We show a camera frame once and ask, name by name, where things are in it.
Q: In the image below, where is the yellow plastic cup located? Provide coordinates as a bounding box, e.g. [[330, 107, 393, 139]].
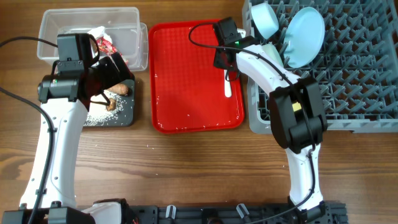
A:
[[292, 102, 302, 112]]

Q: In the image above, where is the white plastic spoon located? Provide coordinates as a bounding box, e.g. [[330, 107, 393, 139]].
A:
[[224, 70, 232, 98]]

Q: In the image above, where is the grey dishwasher rack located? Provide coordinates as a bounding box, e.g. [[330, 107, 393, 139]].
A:
[[242, 0, 398, 135]]

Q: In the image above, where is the light blue bowl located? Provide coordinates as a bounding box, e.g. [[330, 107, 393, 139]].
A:
[[251, 2, 279, 39]]

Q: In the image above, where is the brown food scrap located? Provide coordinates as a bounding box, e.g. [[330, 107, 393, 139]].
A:
[[106, 98, 116, 111]]

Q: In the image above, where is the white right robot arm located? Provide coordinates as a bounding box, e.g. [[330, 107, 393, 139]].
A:
[[215, 42, 327, 218]]

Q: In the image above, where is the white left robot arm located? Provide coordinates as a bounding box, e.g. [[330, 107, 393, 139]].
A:
[[2, 53, 134, 223]]

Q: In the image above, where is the red snack wrapper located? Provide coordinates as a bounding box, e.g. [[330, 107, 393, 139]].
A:
[[96, 37, 128, 64]]

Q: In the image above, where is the black plastic tray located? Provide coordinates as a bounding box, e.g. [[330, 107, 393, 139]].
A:
[[84, 78, 136, 127]]

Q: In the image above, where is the red serving tray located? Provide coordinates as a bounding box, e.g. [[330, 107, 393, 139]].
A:
[[149, 21, 244, 134]]

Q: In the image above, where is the orange carrot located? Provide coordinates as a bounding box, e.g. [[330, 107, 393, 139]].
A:
[[108, 83, 129, 95]]

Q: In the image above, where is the white tissue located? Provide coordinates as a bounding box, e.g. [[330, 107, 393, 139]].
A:
[[88, 26, 106, 39]]

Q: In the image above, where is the clear plastic bin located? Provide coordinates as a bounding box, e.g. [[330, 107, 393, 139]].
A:
[[39, 7, 149, 72]]

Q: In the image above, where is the pile of white rice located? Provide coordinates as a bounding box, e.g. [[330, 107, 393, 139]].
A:
[[84, 90, 135, 127]]

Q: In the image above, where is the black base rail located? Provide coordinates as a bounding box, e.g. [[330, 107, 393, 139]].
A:
[[131, 202, 349, 224]]

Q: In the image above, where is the mint green bowl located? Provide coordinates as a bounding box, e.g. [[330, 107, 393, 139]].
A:
[[262, 44, 283, 67]]

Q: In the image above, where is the light blue plate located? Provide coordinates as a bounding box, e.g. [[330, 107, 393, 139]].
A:
[[284, 7, 325, 68]]

